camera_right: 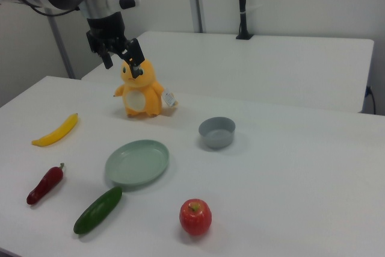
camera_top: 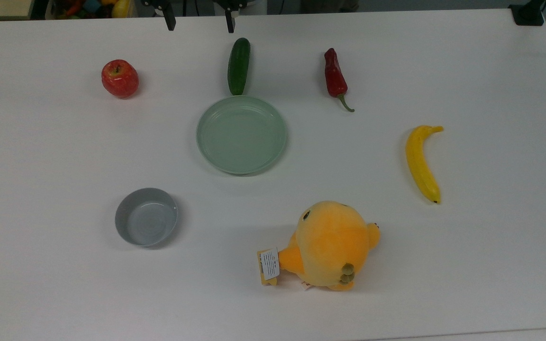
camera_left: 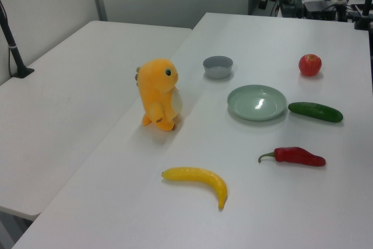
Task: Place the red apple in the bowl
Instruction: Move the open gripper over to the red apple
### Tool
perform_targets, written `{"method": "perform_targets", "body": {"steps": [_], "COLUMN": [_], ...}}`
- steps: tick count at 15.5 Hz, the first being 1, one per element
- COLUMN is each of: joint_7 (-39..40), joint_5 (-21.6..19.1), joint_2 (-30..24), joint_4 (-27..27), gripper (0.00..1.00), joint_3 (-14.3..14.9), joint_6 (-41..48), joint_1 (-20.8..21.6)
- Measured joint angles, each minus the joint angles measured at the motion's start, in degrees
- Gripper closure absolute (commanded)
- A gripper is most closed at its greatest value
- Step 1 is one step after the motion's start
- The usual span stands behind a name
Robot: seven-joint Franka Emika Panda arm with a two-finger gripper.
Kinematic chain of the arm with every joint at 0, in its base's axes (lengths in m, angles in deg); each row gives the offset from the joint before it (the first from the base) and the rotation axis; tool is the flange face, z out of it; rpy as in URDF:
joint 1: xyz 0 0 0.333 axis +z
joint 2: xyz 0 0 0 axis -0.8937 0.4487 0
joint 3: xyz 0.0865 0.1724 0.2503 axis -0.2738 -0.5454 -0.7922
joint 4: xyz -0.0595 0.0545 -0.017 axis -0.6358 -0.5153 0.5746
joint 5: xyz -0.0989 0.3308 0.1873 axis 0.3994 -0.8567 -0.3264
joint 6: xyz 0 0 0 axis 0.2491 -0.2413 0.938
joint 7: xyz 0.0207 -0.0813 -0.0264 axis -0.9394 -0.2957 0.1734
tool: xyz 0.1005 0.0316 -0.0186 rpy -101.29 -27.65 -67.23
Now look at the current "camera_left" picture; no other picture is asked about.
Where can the red apple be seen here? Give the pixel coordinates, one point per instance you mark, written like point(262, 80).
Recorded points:
point(309, 65)

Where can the grey bowl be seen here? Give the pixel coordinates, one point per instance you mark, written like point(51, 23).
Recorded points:
point(218, 69)

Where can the orange plush toy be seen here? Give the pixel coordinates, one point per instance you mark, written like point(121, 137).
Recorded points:
point(157, 85)

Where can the yellow banana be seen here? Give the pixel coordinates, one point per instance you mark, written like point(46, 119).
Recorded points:
point(204, 176)

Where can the pale green plate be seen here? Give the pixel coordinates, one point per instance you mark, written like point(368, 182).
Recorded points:
point(256, 103)

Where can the red chili pepper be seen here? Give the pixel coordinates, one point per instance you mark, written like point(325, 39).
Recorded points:
point(297, 156)

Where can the green cucumber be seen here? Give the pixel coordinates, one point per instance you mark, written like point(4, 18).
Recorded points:
point(316, 112)

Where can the black electronics box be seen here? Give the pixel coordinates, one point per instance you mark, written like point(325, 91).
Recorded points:
point(291, 5)

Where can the black flat device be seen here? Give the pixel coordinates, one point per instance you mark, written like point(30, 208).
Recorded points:
point(323, 8)

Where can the black clamp pole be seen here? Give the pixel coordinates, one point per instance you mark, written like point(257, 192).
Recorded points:
point(365, 7)

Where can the black camera stand pole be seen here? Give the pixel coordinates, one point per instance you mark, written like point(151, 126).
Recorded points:
point(13, 47)

